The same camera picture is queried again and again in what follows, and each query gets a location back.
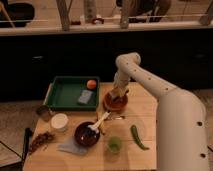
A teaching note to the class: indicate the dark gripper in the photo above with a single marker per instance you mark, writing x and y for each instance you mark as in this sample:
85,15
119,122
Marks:
117,93

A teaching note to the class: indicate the orange red bowl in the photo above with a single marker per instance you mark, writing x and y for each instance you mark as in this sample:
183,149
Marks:
114,102

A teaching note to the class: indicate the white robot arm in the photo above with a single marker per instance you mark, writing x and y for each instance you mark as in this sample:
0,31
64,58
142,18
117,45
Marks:
181,141

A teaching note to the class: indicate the dark maroon bowl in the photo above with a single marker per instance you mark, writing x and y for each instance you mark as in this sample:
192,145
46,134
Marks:
84,136

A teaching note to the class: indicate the metal fork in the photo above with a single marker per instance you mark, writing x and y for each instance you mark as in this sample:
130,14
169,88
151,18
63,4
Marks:
116,118

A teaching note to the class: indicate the orange fruit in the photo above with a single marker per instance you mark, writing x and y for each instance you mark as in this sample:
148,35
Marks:
91,84

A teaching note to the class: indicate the blue grey sponge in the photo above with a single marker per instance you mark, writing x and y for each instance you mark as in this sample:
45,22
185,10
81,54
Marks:
85,96

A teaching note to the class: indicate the green chili pepper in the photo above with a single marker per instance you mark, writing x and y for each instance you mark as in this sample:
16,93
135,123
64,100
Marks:
136,138

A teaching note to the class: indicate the white plastic spoon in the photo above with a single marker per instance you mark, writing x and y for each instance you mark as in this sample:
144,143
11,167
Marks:
94,126

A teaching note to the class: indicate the green plastic tray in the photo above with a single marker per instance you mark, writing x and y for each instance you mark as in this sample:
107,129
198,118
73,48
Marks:
65,91

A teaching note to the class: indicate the green translucent cup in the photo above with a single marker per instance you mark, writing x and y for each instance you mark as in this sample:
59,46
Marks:
114,145

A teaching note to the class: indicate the white round container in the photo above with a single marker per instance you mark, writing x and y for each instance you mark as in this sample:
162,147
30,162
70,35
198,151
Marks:
59,122

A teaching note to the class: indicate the grey folded cloth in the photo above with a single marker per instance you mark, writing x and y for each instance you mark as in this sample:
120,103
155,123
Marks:
71,146

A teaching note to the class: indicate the brown dried chili bunch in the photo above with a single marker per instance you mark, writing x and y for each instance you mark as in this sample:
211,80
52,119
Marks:
40,140

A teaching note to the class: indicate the black table clamp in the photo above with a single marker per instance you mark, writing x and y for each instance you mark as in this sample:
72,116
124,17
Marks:
27,135

